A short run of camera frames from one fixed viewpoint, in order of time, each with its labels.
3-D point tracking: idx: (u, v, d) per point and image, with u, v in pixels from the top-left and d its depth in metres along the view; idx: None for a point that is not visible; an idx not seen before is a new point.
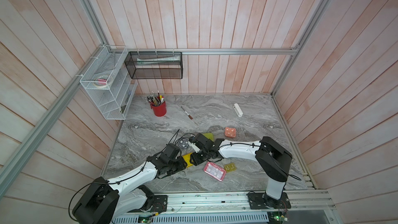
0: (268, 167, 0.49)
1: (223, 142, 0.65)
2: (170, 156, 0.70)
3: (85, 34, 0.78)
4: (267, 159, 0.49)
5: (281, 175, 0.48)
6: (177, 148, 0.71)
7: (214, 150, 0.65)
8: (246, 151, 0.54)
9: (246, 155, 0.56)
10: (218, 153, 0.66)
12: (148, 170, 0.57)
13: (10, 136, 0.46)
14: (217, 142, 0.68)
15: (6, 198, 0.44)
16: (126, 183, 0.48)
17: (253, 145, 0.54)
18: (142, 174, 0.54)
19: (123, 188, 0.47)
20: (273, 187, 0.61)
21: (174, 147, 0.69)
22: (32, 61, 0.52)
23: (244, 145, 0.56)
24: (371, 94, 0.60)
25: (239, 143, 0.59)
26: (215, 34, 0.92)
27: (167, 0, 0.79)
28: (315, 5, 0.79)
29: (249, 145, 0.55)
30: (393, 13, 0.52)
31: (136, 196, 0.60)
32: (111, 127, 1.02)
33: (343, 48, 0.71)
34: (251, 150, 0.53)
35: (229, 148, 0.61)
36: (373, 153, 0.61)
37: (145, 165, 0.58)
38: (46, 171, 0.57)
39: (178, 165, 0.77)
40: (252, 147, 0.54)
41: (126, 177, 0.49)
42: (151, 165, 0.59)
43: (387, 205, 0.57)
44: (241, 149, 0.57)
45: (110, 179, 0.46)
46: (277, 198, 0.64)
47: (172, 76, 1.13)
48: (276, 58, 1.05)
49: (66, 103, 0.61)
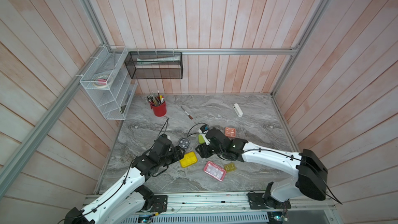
0: (308, 185, 0.44)
1: (248, 145, 0.57)
2: (159, 154, 0.61)
3: (85, 34, 0.78)
4: (312, 178, 0.43)
5: (321, 194, 0.44)
6: (167, 142, 0.62)
7: (235, 152, 0.58)
8: (281, 162, 0.48)
9: (279, 165, 0.50)
10: (239, 156, 0.58)
12: (132, 180, 0.51)
13: (10, 136, 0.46)
14: (238, 143, 0.60)
15: (6, 198, 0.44)
16: (104, 207, 0.44)
17: (292, 157, 0.47)
18: (124, 188, 0.49)
19: (101, 214, 0.43)
20: (283, 192, 0.59)
21: (163, 143, 0.60)
22: (32, 60, 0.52)
23: (279, 155, 0.50)
24: (371, 94, 0.60)
25: (270, 152, 0.52)
26: (215, 34, 0.92)
27: (167, 1, 0.79)
28: (315, 5, 0.79)
29: (286, 156, 0.48)
30: (393, 13, 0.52)
31: (131, 203, 0.59)
32: (111, 127, 1.02)
33: (343, 48, 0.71)
34: (290, 164, 0.46)
35: (257, 155, 0.53)
36: (373, 153, 0.61)
37: (127, 174, 0.52)
38: (46, 171, 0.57)
39: (173, 156, 0.71)
40: (289, 159, 0.47)
41: (103, 199, 0.45)
42: (134, 173, 0.52)
43: (387, 205, 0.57)
44: (273, 157, 0.50)
45: (85, 207, 0.43)
46: (280, 200, 0.64)
47: (172, 76, 1.13)
48: (276, 58, 1.05)
49: (66, 103, 0.61)
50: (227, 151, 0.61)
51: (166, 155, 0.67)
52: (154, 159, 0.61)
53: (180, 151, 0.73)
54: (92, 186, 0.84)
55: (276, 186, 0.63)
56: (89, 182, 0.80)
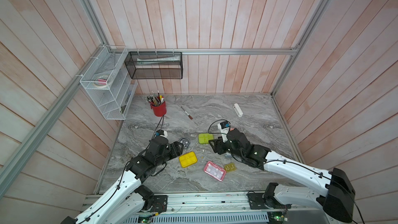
0: (336, 206, 0.43)
1: (271, 155, 0.55)
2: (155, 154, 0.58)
3: (85, 34, 0.78)
4: (342, 200, 0.41)
5: (347, 218, 0.42)
6: (164, 142, 0.59)
7: (256, 159, 0.56)
8: (308, 178, 0.46)
9: (303, 181, 0.48)
10: (260, 164, 0.56)
12: (127, 185, 0.49)
13: (10, 136, 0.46)
14: (260, 151, 0.57)
15: (6, 198, 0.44)
16: (98, 214, 0.43)
17: (321, 175, 0.45)
18: (119, 193, 0.47)
19: (95, 223, 0.42)
20: (294, 199, 0.58)
21: (159, 143, 0.57)
22: (32, 60, 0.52)
23: (306, 170, 0.47)
24: (371, 94, 0.60)
25: (296, 165, 0.50)
26: (215, 34, 0.92)
27: (167, 1, 0.79)
28: (315, 5, 0.79)
29: (314, 172, 0.46)
30: (393, 13, 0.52)
31: (130, 205, 0.59)
32: (111, 127, 1.02)
33: (343, 48, 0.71)
34: (319, 181, 0.44)
35: (281, 166, 0.51)
36: (373, 153, 0.61)
37: (122, 179, 0.50)
38: (47, 171, 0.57)
39: (170, 153, 0.69)
40: (317, 177, 0.45)
41: (97, 207, 0.44)
42: (129, 177, 0.50)
43: (387, 205, 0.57)
44: (299, 171, 0.48)
45: (78, 216, 0.42)
46: (281, 202, 0.64)
47: (172, 76, 1.13)
48: (276, 58, 1.05)
49: (66, 103, 0.61)
50: (247, 157, 0.59)
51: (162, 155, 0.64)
52: (150, 160, 0.58)
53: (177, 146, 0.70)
54: (92, 186, 0.84)
55: (286, 191, 0.61)
56: (89, 182, 0.80)
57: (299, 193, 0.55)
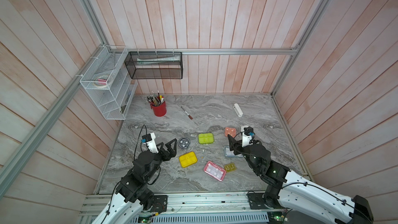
0: None
1: (289, 175, 0.55)
2: (141, 173, 0.55)
3: (85, 34, 0.78)
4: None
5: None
6: (147, 161, 0.54)
7: (278, 179, 0.55)
8: (330, 205, 0.47)
9: (325, 205, 0.48)
10: (279, 183, 0.56)
12: (116, 209, 0.50)
13: (10, 136, 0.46)
14: (279, 168, 0.57)
15: (6, 198, 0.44)
16: None
17: (344, 202, 0.45)
18: (109, 218, 0.48)
19: None
20: (299, 207, 0.59)
21: (142, 164, 0.54)
22: (32, 60, 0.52)
23: (327, 196, 0.48)
24: (371, 94, 0.60)
25: (319, 189, 0.49)
26: (215, 34, 0.92)
27: (167, 1, 0.79)
28: (315, 5, 0.79)
29: (337, 198, 0.46)
30: (393, 13, 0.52)
31: (127, 213, 0.60)
32: (111, 127, 1.02)
33: (342, 48, 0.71)
34: (342, 208, 0.45)
35: (302, 188, 0.51)
36: (373, 153, 0.61)
37: (111, 202, 0.51)
38: (46, 171, 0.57)
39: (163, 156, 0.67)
40: (341, 204, 0.45)
41: None
42: (118, 201, 0.51)
43: (387, 205, 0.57)
44: (323, 196, 0.48)
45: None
46: (282, 204, 0.64)
47: (172, 76, 1.13)
48: (276, 58, 1.05)
49: (66, 103, 0.61)
50: (266, 176, 0.58)
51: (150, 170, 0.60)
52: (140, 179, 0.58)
53: (171, 148, 0.66)
54: (92, 186, 0.84)
55: (295, 200, 0.60)
56: (89, 183, 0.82)
57: (310, 207, 0.55)
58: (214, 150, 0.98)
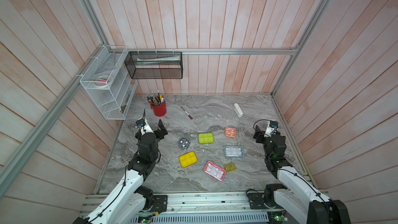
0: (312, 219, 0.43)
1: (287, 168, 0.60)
2: (147, 153, 0.59)
3: (85, 34, 0.78)
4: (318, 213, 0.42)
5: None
6: (151, 141, 0.58)
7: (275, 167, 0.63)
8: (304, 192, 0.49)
9: (301, 196, 0.50)
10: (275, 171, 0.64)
12: (131, 181, 0.52)
13: (10, 136, 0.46)
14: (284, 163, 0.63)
15: (6, 198, 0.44)
16: (110, 210, 0.44)
17: (318, 194, 0.47)
18: (126, 189, 0.50)
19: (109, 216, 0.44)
20: (288, 206, 0.57)
21: (147, 143, 0.57)
22: (32, 60, 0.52)
23: (307, 186, 0.50)
24: (372, 94, 0.60)
25: (303, 181, 0.53)
26: (215, 34, 0.92)
27: (167, 1, 0.79)
28: (315, 5, 0.79)
29: (314, 190, 0.48)
30: (393, 13, 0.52)
31: (132, 204, 0.59)
32: (111, 127, 1.02)
33: (343, 48, 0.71)
34: (311, 196, 0.46)
35: (289, 177, 0.56)
36: (373, 153, 0.61)
37: (126, 177, 0.53)
38: (46, 171, 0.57)
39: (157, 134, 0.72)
40: (314, 194, 0.47)
41: (108, 202, 0.45)
42: (132, 174, 0.54)
43: (387, 205, 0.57)
44: (301, 184, 0.51)
45: (89, 214, 0.42)
46: (277, 197, 0.64)
47: (172, 76, 1.13)
48: (276, 58, 1.05)
49: (65, 103, 0.61)
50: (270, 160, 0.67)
51: (154, 150, 0.62)
52: (147, 158, 0.62)
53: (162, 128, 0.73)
54: (92, 186, 0.84)
55: (287, 196, 0.60)
56: (90, 183, 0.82)
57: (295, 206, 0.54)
58: (214, 150, 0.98)
